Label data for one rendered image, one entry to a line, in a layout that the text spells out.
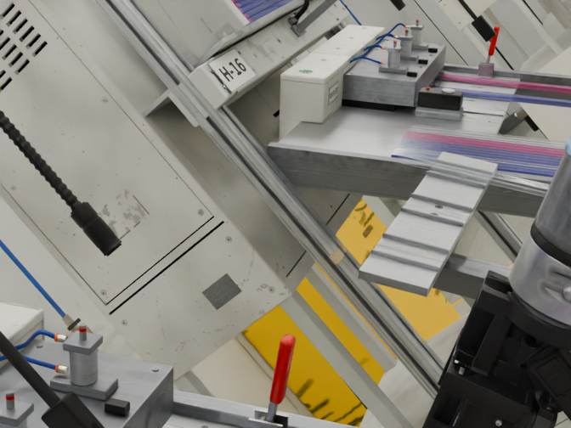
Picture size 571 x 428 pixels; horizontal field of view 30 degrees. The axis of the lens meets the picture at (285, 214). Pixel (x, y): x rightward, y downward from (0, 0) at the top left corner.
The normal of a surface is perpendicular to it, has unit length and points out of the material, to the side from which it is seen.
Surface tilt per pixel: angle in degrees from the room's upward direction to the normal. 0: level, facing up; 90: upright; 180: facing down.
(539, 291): 66
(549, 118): 90
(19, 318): 45
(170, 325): 90
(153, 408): 135
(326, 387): 90
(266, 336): 90
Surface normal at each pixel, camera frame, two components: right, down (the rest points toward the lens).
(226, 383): 0.70, -0.55
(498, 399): -0.29, 0.33
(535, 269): -0.81, 0.01
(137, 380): 0.04, -0.93
